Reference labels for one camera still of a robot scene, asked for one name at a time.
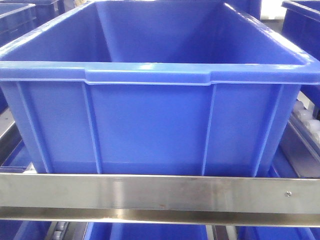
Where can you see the blue plastic crate middle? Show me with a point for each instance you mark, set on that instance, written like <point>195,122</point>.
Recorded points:
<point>154,87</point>

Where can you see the blue plastic crate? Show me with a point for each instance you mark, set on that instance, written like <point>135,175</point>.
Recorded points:
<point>154,87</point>
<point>302,24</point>
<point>18,17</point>

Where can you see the white roller track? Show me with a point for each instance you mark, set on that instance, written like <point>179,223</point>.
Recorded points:
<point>306,117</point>

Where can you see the blue plastic crate right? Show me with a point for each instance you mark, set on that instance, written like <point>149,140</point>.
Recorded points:
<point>302,24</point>

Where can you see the blue plastic crate left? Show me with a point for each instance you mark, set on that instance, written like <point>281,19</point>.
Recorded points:
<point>18,17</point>

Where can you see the blue crate below rail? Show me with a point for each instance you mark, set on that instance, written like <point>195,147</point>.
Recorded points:
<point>144,231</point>

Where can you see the stainless steel shelf rail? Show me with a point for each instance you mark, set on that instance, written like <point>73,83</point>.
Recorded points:
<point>172,199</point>

